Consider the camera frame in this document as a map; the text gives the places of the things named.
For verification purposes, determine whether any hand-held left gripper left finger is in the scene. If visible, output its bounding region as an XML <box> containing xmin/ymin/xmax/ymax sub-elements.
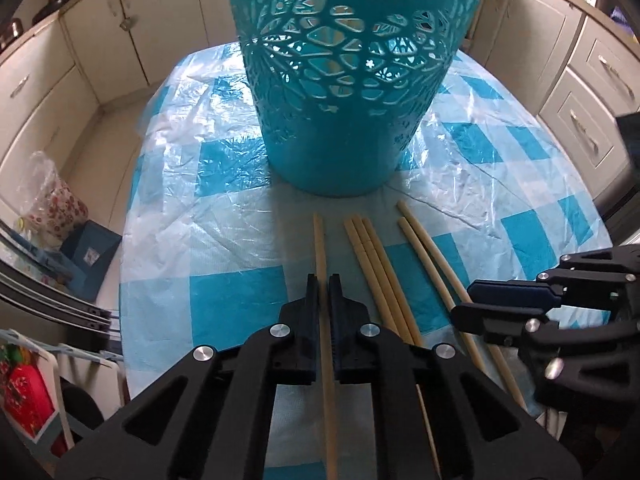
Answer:
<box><xmin>52</xmin><ymin>274</ymin><xmax>320</xmax><ymax>480</ymax></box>

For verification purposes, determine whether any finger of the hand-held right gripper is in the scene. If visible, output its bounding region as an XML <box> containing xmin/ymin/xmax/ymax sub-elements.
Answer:
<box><xmin>450</xmin><ymin>304</ymin><xmax>640</xmax><ymax>411</ymax></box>
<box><xmin>469</xmin><ymin>245</ymin><xmax>640</xmax><ymax>312</ymax></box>

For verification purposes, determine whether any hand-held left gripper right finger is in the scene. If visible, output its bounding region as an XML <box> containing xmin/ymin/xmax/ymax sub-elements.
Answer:
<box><xmin>327</xmin><ymin>274</ymin><xmax>585</xmax><ymax>480</ymax></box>

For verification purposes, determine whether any pile of beige chopsticks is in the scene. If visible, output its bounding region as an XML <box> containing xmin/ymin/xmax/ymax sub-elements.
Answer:
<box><xmin>343</xmin><ymin>201</ymin><xmax>530</xmax><ymax>478</ymax></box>

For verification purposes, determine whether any long beige chopstick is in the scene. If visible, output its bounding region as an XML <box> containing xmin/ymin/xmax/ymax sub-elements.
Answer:
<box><xmin>312</xmin><ymin>212</ymin><xmax>339</xmax><ymax>480</ymax></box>

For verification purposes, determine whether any teal cutout plastic basket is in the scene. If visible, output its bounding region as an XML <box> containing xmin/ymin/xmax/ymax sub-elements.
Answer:
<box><xmin>220</xmin><ymin>0</ymin><xmax>501</xmax><ymax>199</ymax></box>

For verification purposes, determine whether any blue checked tablecloth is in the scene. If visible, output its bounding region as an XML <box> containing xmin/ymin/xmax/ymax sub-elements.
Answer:
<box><xmin>119</xmin><ymin>42</ymin><xmax>617</xmax><ymax>480</ymax></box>

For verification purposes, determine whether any cream corner cabinet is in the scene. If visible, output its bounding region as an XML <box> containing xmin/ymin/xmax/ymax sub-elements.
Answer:
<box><xmin>467</xmin><ymin>0</ymin><xmax>640</xmax><ymax>201</ymax></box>

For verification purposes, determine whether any clear plastic table cover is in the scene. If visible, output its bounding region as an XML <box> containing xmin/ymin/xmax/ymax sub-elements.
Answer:
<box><xmin>137</xmin><ymin>42</ymin><xmax>601</xmax><ymax>281</ymax></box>

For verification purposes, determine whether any blue storage box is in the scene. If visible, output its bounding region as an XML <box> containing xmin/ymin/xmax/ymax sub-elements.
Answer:
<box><xmin>60</xmin><ymin>220</ymin><xmax>123</xmax><ymax>301</ymax></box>

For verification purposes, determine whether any dark round object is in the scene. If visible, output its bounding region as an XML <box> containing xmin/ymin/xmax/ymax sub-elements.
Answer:
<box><xmin>60</xmin><ymin>385</ymin><xmax>106</xmax><ymax>443</ymax></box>

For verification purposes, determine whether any floral item in plastic bag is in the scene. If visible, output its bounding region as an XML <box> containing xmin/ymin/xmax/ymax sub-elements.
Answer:
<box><xmin>17</xmin><ymin>151</ymin><xmax>92</xmax><ymax>256</ymax></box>

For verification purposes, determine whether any red printed cloth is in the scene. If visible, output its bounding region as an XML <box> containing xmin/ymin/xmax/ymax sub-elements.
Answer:
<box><xmin>0</xmin><ymin>344</ymin><xmax>68</xmax><ymax>456</ymax></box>

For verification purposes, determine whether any cream door cabinet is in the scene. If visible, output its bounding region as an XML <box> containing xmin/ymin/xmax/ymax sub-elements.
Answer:
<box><xmin>60</xmin><ymin>0</ymin><xmax>241</xmax><ymax>111</ymax></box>

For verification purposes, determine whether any cream drawer cabinet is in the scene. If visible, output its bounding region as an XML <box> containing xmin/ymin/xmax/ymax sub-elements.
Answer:
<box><xmin>0</xmin><ymin>10</ymin><xmax>106</xmax><ymax>221</ymax></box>

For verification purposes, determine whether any metal pot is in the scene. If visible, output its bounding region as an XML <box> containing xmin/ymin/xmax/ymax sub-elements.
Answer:
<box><xmin>0</xmin><ymin>17</ymin><xmax>26</xmax><ymax>49</ymax></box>

